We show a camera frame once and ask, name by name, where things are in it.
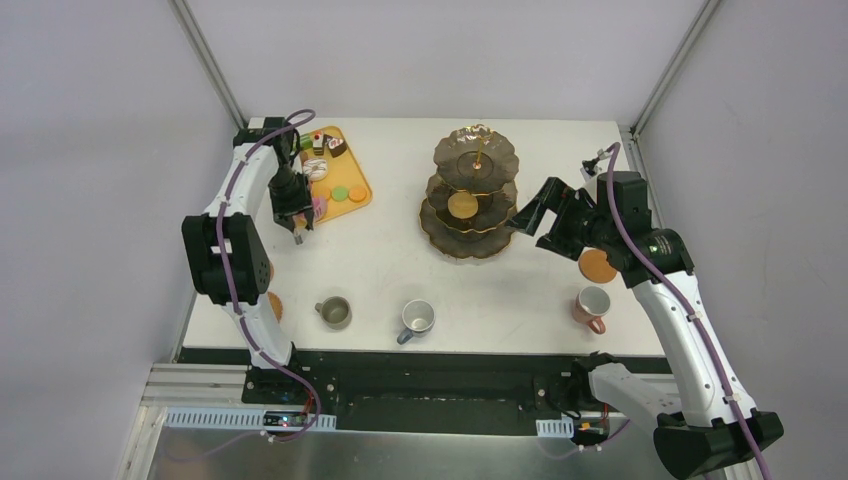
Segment pink frosted donut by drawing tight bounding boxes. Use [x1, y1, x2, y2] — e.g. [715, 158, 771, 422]
[312, 196, 328, 223]

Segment pink handled metal tongs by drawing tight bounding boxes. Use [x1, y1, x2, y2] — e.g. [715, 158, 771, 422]
[292, 215, 307, 245]

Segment round tan cookie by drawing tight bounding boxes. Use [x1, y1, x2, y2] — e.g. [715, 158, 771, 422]
[447, 191, 479, 220]

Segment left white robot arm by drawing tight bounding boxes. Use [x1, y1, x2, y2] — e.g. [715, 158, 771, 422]
[181, 108, 316, 405]

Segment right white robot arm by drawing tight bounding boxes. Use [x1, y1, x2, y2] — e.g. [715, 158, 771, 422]
[509, 171, 784, 479]

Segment green sandwich cookie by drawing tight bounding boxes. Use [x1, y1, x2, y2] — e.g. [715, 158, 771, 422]
[331, 186, 349, 202]

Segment white striped donut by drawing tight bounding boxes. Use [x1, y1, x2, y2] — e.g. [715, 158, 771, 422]
[302, 158, 329, 183]

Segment orange round coaster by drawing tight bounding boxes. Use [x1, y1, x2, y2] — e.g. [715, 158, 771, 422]
[578, 249, 618, 284]

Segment yellow serving tray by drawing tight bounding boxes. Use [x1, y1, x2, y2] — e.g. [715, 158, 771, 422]
[295, 126, 373, 225]

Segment green swiss roll cake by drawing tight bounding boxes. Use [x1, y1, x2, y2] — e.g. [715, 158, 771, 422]
[299, 135, 313, 150]

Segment chocolate cake slice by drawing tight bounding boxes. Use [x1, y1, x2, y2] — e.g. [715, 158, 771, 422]
[311, 130, 325, 157]

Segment three tier glass stand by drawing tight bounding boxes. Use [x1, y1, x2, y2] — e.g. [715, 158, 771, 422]
[419, 124, 520, 261]

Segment dark chocolate cake piece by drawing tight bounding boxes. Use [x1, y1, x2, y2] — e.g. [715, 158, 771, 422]
[324, 135, 348, 158]

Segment pink mug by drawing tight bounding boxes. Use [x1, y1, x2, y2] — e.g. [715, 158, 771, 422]
[571, 286, 611, 335]

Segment grey small cup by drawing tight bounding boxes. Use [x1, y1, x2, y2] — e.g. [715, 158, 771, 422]
[314, 296, 353, 330]

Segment blue grey mug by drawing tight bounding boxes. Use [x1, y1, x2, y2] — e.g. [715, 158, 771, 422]
[396, 299, 436, 345]

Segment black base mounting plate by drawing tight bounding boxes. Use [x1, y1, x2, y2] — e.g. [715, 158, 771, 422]
[177, 347, 690, 439]

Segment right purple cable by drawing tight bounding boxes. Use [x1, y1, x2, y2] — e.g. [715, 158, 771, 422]
[602, 141, 772, 480]

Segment right white cable duct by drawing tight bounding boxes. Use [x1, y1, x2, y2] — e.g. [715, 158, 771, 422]
[535, 416, 574, 439]

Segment white cable duct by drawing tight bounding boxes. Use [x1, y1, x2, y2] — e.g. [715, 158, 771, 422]
[535, 416, 574, 439]
[163, 407, 337, 433]

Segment aluminium frame rail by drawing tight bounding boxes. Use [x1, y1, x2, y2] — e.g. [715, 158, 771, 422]
[141, 363, 247, 407]

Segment left white cable duct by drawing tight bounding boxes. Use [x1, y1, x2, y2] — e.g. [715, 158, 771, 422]
[163, 407, 337, 433]

